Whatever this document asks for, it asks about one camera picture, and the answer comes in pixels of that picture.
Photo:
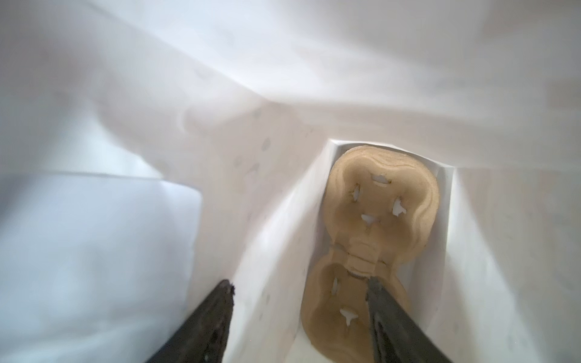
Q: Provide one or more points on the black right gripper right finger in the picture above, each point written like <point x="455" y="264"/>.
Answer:
<point x="395" y="337"/>

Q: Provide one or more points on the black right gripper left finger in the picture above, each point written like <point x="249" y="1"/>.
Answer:
<point x="203" y="336"/>

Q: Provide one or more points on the single brown pulp carrier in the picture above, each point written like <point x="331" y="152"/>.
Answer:
<point x="379" y="208"/>

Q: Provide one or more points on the cartoon print paper bag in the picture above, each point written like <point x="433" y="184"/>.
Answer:
<point x="151" y="149"/>

